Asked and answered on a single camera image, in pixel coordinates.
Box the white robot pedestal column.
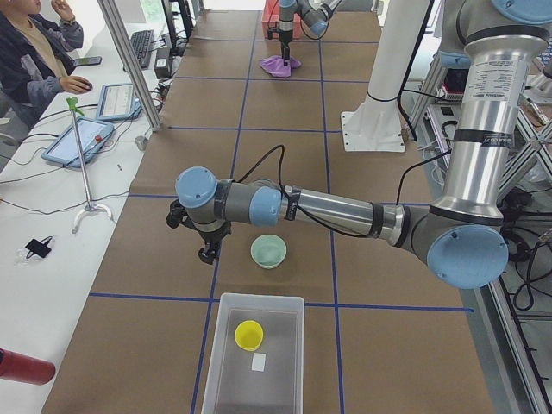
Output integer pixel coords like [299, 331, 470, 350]
[341, 0, 433, 153]

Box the seated person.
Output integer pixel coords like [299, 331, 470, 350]
[1, 0, 90, 128]

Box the far teach pendant tablet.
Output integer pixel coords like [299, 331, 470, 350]
[96, 83, 141, 122]

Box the aluminium frame post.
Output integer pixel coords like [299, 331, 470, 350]
[97, 0, 161, 132]

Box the mint green bowl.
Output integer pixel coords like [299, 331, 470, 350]
[250, 234, 287, 269]

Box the near teach pendant tablet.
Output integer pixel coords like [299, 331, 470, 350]
[41, 116, 116, 169]

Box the black keyboard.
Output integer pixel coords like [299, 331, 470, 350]
[130, 30, 154, 69]

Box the teach pendant tablet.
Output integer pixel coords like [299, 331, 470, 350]
[41, 116, 116, 169]
[96, 83, 141, 122]

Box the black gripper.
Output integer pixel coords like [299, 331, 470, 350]
[278, 21, 294, 65]
[196, 222, 231, 264]

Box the white label in box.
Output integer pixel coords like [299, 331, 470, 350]
[251, 353, 267, 372]

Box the black smartphone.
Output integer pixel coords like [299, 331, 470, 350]
[73, 56, 103, 67]

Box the small black pouch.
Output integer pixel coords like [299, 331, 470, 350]
[25, 235, 54, 260]

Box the green handled reach grabber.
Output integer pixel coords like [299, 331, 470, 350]
[66, 97, 115, 235]

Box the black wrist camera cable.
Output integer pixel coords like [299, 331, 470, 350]
[235, 144, 376, 238]

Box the red metal bottle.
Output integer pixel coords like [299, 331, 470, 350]
[1, 349, 56, 386]

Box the clear plastic storage box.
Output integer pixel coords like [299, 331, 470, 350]
[201, 293, 304, 413]

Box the purple microfibre cloth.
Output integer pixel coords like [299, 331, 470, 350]
[259, 55, 302, 78]

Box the yellow plastic cup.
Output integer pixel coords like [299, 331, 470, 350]
[235, 320, 264, 352]

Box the pink plastic tray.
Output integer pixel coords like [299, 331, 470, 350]
[261, 0, 302, 41]

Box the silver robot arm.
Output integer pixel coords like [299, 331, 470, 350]
[166, 1, 551, 289]
[277, 0, 341, 66]

